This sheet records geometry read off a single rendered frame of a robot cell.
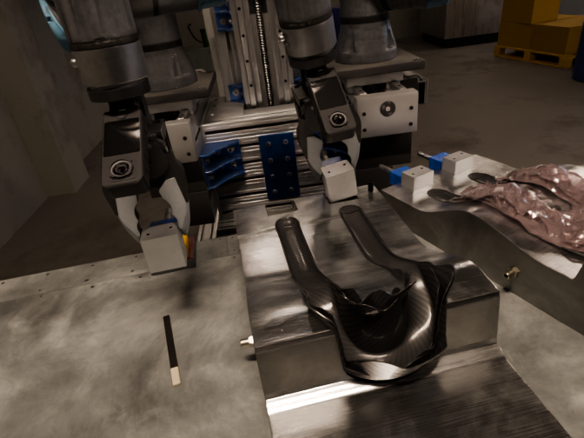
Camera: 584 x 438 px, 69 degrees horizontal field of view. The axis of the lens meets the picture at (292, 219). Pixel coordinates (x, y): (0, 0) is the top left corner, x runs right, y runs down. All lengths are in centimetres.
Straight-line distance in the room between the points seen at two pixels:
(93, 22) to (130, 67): 5
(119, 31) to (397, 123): 64
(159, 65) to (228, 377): 72
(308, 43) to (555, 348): 51
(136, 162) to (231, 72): 79
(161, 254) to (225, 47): 75
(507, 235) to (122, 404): 56
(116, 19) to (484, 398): 54
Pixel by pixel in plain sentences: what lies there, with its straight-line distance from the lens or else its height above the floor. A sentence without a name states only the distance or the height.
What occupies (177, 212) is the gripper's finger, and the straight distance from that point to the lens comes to 59.
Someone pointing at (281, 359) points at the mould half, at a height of 91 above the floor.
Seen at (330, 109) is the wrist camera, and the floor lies 107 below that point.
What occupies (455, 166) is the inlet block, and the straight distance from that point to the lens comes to 91.
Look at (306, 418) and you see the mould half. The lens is 46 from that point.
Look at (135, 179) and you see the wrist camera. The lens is 48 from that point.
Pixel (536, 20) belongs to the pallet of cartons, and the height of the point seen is 45.
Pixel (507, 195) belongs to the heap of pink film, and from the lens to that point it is 71.
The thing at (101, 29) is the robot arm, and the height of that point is 121.
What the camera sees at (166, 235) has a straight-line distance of 59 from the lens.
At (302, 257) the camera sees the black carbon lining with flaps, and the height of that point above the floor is 88.
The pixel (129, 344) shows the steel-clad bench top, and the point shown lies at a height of 80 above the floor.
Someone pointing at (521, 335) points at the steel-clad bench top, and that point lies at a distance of 65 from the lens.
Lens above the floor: 124
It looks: 30 degrees down
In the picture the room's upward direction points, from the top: 7 degrees counter-clockwise
